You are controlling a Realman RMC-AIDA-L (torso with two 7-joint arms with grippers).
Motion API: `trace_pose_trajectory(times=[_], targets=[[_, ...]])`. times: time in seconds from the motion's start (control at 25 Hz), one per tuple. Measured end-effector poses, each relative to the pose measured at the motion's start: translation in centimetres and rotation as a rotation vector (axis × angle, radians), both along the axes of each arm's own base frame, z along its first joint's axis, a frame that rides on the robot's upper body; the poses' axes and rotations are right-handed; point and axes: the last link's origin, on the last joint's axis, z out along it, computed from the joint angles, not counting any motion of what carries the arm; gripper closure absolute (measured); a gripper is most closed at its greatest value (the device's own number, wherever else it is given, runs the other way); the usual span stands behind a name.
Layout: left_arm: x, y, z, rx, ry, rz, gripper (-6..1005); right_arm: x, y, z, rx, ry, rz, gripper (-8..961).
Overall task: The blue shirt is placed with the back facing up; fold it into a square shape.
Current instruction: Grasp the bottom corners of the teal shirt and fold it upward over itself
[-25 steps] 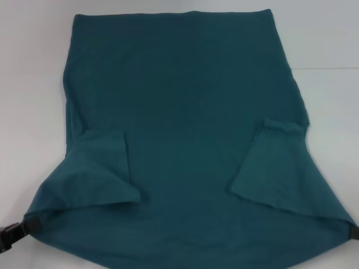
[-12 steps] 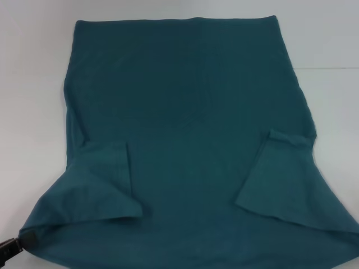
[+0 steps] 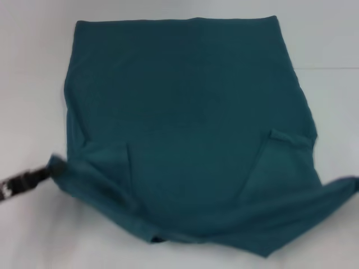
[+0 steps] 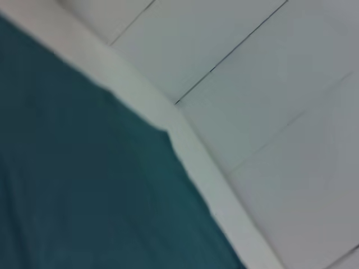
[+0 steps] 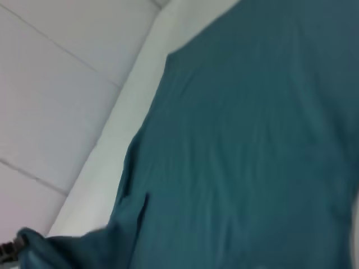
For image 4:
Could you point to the teal blue shirt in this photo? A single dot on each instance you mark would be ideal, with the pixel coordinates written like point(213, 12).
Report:
point(84, 182)

